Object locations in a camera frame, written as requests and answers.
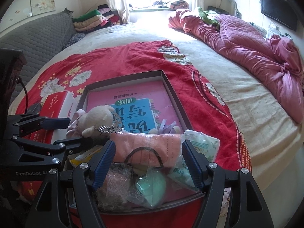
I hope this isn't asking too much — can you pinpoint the dark patterned pillow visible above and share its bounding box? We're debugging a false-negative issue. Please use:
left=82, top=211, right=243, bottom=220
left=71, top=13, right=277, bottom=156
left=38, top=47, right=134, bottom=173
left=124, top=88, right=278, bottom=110
left=62, top=33, right=86, bottom=50

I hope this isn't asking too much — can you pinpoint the pink quilted comforter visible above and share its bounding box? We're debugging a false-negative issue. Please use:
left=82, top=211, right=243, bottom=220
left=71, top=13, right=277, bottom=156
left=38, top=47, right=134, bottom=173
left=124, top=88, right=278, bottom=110
left=169, top=9, right=303, bottom=124

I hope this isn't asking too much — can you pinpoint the beige plush bear keychain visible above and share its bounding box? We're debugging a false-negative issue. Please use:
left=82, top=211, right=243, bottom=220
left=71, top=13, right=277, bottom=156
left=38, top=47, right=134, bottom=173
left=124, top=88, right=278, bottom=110
left=76, top=105, right=123, bottom=139

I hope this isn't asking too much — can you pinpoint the pink knit cloth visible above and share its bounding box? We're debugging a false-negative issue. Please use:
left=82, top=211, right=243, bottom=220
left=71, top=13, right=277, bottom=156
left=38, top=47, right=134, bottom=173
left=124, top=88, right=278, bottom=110
left=110, top=132, right=181, bottom=168

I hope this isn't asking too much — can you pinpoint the wall mounted black television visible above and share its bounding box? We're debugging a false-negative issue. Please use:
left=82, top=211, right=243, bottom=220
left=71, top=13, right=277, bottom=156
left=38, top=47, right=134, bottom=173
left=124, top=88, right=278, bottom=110
left=260, top=0, right=298, bottom=31

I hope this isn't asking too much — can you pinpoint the beige bed sheet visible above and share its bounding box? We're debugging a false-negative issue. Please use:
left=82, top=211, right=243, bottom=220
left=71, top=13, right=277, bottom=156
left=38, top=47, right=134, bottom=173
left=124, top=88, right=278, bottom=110
left=8, top=22, right=304, bottom=192

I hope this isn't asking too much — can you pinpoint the green sponge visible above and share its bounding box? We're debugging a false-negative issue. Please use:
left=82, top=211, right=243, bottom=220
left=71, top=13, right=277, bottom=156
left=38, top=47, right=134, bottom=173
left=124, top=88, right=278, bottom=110
left=127, top=167, right=180, bottom=209

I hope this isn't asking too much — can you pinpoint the floral wall painting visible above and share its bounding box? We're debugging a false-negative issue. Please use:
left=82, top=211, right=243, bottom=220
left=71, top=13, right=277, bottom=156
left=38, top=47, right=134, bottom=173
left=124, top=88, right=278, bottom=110
left=1, top=0, right=56, bottom=31

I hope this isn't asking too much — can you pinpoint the stack of folded blankets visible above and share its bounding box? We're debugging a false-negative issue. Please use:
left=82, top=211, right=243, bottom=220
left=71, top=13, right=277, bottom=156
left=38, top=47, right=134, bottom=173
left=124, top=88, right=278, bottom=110
left=72, top=4, right=122, bottom=33

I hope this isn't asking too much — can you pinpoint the grey quilted headboard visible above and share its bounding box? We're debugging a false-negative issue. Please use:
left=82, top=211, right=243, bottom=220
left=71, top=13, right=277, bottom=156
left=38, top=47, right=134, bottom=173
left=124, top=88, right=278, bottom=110
left=1, top=8, right=76, bottom=107

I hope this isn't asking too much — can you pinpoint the red tissue pack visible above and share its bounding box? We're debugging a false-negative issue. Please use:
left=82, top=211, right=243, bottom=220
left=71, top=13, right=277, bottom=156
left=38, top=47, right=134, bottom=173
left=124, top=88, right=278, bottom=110
left=25, top=91, right=78, bottom=144

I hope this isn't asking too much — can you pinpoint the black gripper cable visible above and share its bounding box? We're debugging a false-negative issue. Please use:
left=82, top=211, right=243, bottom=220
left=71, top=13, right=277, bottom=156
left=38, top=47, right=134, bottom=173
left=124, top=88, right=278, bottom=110
left=17, top=77, right=29, bottom=114

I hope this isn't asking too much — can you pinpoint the red floral blanket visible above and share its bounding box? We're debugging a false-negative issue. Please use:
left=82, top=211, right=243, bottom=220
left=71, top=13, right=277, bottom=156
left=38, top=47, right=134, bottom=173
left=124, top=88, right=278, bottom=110
left=16, top=40, right=251, bottom=227

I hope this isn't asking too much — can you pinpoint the yellow white packet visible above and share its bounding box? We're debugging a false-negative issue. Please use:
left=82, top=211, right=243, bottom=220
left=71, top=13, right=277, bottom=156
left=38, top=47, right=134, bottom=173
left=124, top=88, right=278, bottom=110
left=68, top=145, right=103, bottom=168

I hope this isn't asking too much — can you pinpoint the pink shredded filler bag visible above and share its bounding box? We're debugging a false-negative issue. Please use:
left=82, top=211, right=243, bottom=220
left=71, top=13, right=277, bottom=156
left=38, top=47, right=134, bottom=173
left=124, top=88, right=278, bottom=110
left=96, top=164, right=132, bottom=213

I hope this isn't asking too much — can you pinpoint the green cloth on comforter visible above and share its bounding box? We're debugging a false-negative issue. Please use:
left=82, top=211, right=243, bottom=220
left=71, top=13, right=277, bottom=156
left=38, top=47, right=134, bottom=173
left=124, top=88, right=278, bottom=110
left=195, top=7, right=220, bottom=31

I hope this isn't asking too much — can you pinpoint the grey tray with pink book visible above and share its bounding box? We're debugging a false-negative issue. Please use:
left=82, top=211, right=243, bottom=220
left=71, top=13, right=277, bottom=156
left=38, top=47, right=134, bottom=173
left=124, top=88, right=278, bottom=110
left=67, top=70, right=202, bottom=213

